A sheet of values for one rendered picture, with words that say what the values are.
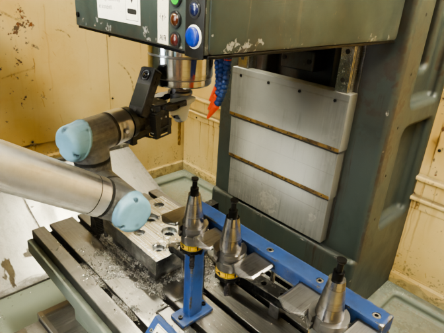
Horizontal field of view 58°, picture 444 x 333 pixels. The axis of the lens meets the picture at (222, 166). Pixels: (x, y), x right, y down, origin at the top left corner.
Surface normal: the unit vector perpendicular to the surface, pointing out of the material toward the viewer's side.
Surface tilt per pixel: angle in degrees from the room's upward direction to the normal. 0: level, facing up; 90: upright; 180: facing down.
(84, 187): 70
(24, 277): 24
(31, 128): 90
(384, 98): 90
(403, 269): 90
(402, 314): 0
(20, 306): 0
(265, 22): 90
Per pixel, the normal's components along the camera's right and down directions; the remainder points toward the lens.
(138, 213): 0.64, 0.35
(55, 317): -0.03, -0.95
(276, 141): -0.72, 0.24
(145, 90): -0.49, -0.18
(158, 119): 0.82, 0.28
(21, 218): 0.35, -0.70
